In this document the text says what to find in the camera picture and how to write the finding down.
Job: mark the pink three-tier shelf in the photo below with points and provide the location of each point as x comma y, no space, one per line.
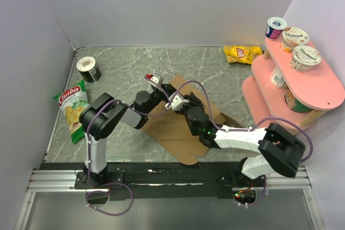
318,88

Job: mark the Chobani yogurt cup front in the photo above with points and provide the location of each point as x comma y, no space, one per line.
304,58

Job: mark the black can white lid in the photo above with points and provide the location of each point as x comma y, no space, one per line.
89,69

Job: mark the brown cardboard box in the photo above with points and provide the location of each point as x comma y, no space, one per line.
171,130

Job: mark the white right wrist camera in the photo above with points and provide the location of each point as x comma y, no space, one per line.
176,103

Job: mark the chobani yogurt cup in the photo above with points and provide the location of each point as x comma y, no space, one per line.
304,58
293,37

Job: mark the aluminium rail frame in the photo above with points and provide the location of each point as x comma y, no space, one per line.
51,202

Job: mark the Chobani yogurt cup rear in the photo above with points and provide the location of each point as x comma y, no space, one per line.
293,37

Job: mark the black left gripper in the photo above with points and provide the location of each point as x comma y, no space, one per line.
168,89

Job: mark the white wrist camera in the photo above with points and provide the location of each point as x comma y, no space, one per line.
154,79
176,103

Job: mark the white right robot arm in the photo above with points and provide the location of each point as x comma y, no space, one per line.
277,150

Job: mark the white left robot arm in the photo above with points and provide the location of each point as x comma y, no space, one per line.
101,117

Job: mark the green can lower shelf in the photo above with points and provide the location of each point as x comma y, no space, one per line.
295,105

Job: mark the white cup middle shelf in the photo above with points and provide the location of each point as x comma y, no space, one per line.
277,79

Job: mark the yellow Lays chips bag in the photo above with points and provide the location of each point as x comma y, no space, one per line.
242,54

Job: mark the purple white yogurt cup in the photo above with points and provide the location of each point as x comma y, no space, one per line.
275,26

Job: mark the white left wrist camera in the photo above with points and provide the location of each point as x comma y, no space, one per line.
154,79

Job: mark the green Chuba chips bag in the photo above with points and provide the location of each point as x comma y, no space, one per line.
72,103

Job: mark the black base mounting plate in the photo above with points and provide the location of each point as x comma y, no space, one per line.
159,180

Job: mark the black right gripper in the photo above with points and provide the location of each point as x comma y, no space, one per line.
194,101

